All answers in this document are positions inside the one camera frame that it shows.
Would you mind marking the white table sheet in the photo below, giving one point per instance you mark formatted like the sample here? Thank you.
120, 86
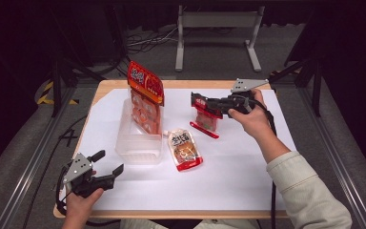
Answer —
222, 178

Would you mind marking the yellow and black hazard tape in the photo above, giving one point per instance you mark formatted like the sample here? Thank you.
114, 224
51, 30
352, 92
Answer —
46, 90

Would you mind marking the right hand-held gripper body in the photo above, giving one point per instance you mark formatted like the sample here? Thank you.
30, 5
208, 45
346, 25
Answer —
244, 86

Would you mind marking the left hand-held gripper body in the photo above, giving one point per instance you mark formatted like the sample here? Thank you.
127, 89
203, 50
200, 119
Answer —
77, 167

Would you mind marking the red and black snack packet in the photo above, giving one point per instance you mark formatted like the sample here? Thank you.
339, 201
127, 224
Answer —
206, 122

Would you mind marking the person's right hand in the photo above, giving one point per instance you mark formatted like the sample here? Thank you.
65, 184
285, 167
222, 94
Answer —
254, 120

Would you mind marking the large orange snack packet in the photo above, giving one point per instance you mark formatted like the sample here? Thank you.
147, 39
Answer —
146, 82

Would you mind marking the beige and red sauce pouch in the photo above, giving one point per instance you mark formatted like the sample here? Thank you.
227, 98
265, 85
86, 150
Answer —
184, 149

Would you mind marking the black tripod stand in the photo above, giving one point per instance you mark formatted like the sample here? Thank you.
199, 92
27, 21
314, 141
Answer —
316, 82
56, 82

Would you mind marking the person's left hand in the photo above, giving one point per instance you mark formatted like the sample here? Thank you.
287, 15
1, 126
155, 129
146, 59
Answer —
79, 206

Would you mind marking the clear plastic container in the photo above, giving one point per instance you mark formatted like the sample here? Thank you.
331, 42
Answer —
136, 146

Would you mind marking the aluminium rail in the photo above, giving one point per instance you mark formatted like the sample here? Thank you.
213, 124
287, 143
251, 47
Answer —
340, 159
28, 171

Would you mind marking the grey metal stand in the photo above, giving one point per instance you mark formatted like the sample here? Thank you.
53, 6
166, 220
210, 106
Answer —
217, 19

